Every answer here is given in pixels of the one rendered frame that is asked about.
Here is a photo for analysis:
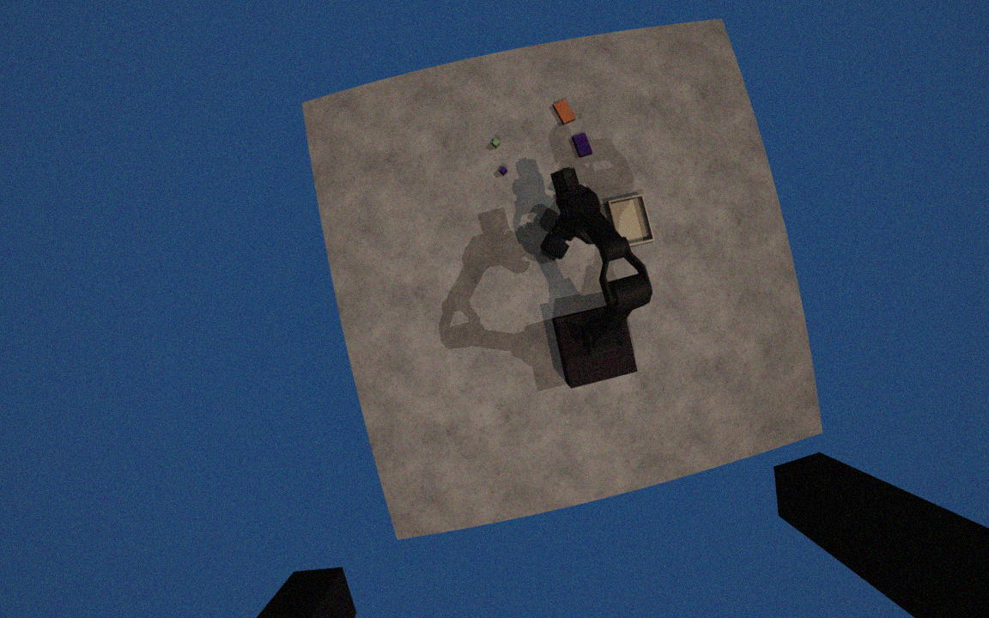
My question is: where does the orange rectangular block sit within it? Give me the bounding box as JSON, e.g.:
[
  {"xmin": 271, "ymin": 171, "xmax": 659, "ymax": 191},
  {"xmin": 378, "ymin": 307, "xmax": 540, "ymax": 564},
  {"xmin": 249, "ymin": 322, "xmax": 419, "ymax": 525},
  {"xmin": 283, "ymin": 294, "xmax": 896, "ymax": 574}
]
[{"xmin": 553, "ymin": 99, "xmax": 576, "ymax": 125}]

